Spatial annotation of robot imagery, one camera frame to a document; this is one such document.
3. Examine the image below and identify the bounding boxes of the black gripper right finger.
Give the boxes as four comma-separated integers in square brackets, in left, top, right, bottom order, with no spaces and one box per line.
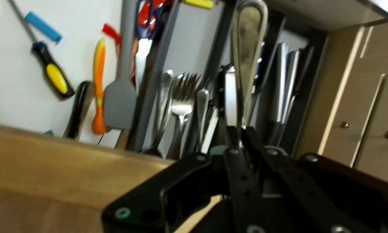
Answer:
[252,146,388,233]

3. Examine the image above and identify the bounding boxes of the red blue handled scissors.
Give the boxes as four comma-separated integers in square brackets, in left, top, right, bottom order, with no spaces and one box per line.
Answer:
[134,0,172,88]

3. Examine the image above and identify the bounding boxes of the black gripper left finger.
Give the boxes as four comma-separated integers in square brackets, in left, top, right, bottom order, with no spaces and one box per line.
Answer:
[101,152,226,233]

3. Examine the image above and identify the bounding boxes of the black yellow handled screwdriver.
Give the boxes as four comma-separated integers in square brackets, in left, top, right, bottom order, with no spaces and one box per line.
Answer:
[7,0,75,98]

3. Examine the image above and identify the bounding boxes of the black handled utensil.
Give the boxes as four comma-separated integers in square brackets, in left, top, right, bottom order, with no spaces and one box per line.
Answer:
[63,80,93,139]

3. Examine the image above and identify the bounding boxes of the black cutlery tray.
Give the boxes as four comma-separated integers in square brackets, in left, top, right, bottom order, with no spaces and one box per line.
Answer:
[127,0,328,155]

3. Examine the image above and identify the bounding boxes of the grey silicone spatula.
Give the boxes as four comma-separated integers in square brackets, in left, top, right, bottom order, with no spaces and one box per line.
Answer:
[103,0,137,129]

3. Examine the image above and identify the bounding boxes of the silver forks bundle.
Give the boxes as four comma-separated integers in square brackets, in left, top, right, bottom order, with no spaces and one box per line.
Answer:
[152,73,203,159]

